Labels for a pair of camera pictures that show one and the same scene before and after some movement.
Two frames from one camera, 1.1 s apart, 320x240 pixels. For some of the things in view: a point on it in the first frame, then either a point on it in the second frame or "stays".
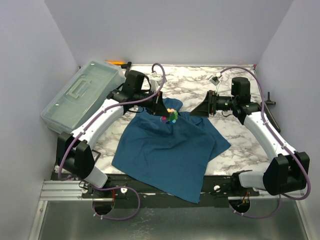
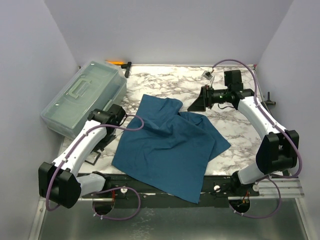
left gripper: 158,105 → 102,146
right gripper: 212,103 → 205,96
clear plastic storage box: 82,96 stays
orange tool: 115,62 stays
